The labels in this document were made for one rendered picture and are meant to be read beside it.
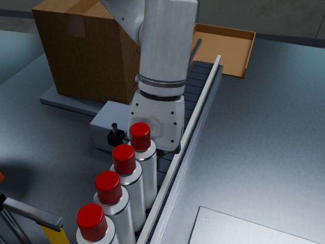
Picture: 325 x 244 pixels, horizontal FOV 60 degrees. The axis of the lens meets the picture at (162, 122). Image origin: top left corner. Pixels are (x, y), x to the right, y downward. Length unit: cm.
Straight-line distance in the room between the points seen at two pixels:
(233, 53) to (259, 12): 198
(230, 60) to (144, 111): 68
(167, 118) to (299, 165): 42
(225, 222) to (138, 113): 27
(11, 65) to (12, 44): 18
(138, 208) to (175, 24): 31
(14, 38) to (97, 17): 74
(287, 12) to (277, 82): 214
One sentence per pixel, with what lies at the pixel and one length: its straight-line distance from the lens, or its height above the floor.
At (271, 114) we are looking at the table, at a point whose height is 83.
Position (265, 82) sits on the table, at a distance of 105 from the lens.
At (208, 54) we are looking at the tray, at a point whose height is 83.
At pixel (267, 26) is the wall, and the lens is 321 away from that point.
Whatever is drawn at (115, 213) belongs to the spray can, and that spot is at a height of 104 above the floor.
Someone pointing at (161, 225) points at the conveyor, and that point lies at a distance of 58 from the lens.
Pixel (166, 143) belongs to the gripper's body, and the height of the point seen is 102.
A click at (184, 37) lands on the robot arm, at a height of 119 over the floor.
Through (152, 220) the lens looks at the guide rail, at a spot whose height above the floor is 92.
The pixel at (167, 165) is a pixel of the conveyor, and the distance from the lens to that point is 66.
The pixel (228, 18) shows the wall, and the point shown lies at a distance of 316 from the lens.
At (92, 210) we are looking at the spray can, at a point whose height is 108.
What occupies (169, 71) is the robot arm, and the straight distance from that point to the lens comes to 46.
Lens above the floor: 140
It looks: 43 degrees down
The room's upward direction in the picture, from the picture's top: straight up
